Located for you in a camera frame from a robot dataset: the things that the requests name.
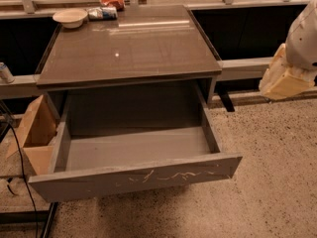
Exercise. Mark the foam-covered yellow gripper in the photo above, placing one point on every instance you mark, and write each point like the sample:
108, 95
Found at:
303, 45

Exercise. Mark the grey top drawer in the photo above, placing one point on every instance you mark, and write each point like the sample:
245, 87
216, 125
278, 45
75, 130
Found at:
130, 138

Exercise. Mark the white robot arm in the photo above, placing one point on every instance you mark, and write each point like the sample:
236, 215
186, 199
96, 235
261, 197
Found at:
301, 41

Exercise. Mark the grey cabinet with glossy top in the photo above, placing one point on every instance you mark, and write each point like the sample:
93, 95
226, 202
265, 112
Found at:
146, 44

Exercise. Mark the red orange snack bag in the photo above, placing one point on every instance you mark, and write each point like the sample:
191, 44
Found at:
118, 4

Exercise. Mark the blue white snack bag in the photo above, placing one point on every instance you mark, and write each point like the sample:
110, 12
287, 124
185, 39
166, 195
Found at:
102, 13

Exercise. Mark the white bowl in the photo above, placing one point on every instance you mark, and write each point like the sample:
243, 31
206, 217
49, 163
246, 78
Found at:
70, 18

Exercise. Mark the cardboard box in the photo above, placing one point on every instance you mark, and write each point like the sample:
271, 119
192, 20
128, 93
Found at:
35, 133

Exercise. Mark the grey horizontal rail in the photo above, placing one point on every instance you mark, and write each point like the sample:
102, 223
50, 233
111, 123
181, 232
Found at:
233, 69

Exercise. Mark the white can on rail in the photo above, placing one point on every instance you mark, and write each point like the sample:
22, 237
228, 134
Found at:
5, 73

